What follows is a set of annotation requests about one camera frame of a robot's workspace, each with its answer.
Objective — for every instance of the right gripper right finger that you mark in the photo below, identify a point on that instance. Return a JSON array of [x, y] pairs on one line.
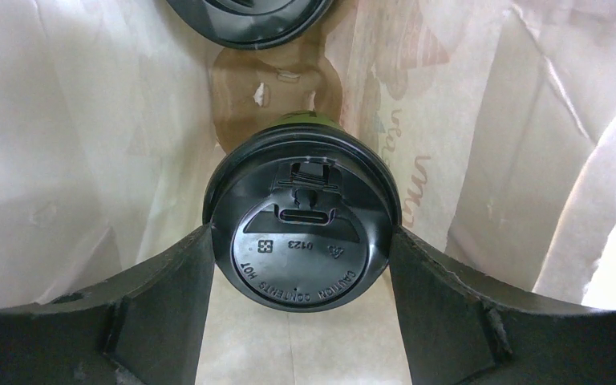
[[460, 326]]

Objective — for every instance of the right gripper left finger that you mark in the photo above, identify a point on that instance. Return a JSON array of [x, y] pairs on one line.
[[144, 325]]

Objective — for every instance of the black plastic cup lid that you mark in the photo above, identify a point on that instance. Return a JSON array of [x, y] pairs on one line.
[[302, 217]]

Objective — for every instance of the brown paper takeout bag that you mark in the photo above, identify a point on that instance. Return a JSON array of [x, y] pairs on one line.
[[497, 120]]

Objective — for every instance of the green paper coffee cup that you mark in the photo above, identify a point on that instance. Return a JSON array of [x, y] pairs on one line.
[[306, 117]]

